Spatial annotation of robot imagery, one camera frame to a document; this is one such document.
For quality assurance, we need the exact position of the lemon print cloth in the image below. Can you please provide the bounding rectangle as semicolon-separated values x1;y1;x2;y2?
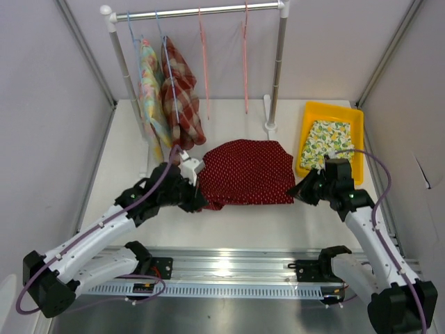
300;120;355;170

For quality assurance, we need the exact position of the red polka dot skirt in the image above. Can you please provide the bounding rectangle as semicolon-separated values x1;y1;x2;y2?
199;139;296;211

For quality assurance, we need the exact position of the red plaid garment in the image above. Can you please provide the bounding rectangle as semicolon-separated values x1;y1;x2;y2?
161;37;207;150

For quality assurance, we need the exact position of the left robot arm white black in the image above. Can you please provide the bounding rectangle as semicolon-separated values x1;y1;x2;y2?
19;158;207;319

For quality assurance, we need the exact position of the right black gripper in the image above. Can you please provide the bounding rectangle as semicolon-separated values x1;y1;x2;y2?
286;167;335;206

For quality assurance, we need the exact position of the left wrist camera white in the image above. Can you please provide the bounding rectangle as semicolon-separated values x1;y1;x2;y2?
179;151;205;186

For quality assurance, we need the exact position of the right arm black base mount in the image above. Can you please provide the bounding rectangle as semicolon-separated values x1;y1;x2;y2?
287;260;343;283

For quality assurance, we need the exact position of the blue wire hanger left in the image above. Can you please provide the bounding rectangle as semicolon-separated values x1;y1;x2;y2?
127;11;145;104

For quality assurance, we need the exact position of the pink wire hanger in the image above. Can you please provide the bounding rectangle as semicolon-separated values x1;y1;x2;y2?
241;1;249;114
198;8;210;120

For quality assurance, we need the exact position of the pastel floral garment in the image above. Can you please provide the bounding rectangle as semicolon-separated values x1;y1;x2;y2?
138;38;172;163

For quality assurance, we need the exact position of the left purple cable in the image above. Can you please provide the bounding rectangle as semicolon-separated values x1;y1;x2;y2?
16;145;185;316

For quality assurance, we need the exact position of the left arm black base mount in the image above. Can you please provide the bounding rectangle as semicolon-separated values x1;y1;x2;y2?
133;256;174;280

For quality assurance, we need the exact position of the clothes rack metal white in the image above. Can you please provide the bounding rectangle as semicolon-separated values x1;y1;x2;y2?
100;1;290;177

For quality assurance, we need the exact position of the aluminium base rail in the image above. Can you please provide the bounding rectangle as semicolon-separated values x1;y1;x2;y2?
44;246;423;289

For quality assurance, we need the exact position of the yellow plastic tray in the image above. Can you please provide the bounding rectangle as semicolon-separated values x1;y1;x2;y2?
296;101;364;185

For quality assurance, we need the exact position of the white slotted cable duct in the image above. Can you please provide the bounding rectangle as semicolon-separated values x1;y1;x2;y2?
87;282;323;300

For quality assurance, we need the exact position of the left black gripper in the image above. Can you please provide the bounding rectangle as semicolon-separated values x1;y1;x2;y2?
159;174;207;213

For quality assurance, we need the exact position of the blue wire hanger right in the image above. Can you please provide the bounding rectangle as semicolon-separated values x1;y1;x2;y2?
155;10;179;122

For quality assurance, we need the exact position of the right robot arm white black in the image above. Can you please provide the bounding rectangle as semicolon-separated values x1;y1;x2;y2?
287;159;438;333

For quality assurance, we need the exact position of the blue wire hanger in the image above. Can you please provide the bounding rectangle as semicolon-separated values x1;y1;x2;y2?
155;10;179;122
127;11;145;104

